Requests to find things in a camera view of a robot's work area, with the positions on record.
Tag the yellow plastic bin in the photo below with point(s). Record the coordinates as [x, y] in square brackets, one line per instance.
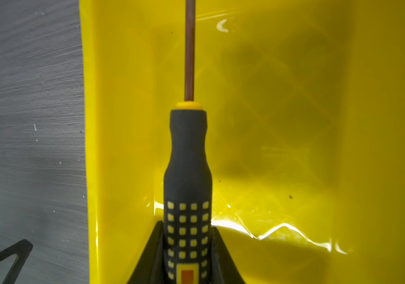
[305, 140]

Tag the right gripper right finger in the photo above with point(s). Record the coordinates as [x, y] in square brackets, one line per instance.
[223, 268]

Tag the black yellow screwdriver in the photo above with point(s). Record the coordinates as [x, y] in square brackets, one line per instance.
[187, 181]

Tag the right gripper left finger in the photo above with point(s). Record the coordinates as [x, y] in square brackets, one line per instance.
[150, 268]

